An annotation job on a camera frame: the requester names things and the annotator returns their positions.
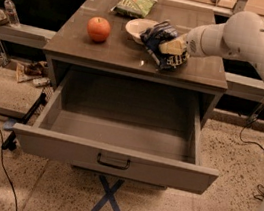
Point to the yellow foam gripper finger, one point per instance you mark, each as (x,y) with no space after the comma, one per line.
(176,46)

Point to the clear water bottle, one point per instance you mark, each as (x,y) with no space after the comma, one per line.
(11,13)

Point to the open grey drawer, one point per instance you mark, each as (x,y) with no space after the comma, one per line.
(154,126)

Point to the grey cabinet counter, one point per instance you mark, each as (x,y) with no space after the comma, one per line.
(120,54)

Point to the crumpled wrappers on floor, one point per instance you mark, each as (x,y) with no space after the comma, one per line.
(34,72)

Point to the red apple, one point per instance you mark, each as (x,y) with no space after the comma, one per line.
(98,29)

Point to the white bowl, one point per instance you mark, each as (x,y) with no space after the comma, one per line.
(137,27)

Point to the green chip bag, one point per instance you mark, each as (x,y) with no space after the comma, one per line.
(134,8)

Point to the black stand leg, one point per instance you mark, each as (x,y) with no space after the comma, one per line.
(9,142)

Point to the black drawer handle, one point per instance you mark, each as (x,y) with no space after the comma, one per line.
(113,163)

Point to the blue chip bag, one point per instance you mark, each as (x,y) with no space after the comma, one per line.
(153,37)

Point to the blue tape cross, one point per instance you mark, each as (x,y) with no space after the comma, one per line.
(109,194)

